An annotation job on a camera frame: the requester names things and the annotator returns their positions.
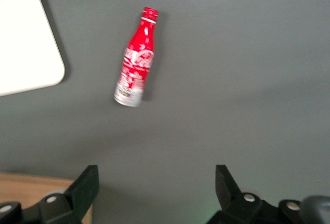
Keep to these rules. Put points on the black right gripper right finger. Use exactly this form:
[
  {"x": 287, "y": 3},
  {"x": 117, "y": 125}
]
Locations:
[{"x": 232, "y": 198}]

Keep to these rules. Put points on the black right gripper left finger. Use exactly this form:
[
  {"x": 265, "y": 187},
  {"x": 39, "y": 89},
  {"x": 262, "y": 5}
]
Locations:
[{"x": 80, "y": 190}]

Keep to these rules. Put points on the beige plastic tray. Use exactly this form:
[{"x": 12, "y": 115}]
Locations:
[{"x": 23, "y": 41}]

